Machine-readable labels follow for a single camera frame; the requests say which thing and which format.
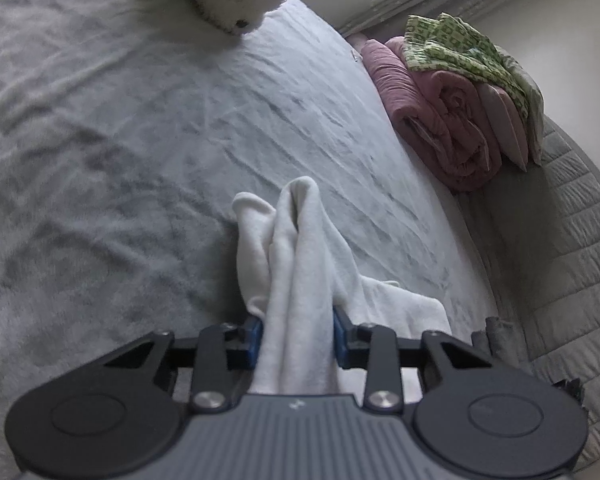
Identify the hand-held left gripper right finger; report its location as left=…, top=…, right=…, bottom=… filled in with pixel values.
left=332, top=307, right=499, bottom=413

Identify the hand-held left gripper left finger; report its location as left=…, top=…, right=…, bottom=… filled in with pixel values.
left=102, top=315, right=265, bottom=413

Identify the white long-sleeve shirt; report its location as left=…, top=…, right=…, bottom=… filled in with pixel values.
left=231, top=176, right=453, bottom=395

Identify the folded grey towel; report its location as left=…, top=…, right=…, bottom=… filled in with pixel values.
left=471, top=316, right=531, bottom=366

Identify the grey bed sheet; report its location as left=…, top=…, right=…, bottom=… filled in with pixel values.
left=0, top=0, right=496, bottom=471

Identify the grey quilted headboard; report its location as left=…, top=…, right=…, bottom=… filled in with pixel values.
left=460, top=115, right=600, bottom=471

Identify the folded pink quilt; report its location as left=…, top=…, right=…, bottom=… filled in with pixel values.
left=361, top=36, right=503, bottom=192

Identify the pink pillow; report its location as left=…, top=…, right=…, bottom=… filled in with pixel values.
left=477, top=84, right=531, bottom=171

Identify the green patterned blanket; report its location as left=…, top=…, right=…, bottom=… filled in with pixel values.
left=404, top=12, right=543, bottom=126

